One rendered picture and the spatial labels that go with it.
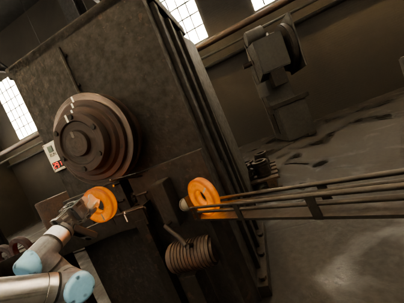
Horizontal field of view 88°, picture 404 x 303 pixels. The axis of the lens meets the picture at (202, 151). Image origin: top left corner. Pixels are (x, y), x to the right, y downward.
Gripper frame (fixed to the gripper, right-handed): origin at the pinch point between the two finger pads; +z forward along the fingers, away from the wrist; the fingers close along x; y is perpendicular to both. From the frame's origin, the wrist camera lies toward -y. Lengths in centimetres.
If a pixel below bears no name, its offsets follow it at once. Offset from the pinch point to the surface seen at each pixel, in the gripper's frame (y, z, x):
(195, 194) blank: -12.1, 1.7, -41.5
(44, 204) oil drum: -48, 152, 255
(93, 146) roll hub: 19.9, 14.1, -1.9
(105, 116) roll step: 29.6, 21.5, -10.9
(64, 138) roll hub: 28.7, 16.5, 11.8
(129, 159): 7.2, 18.3, -11.9
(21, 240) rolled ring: -17, 14, 87
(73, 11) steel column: 203, 336, 154
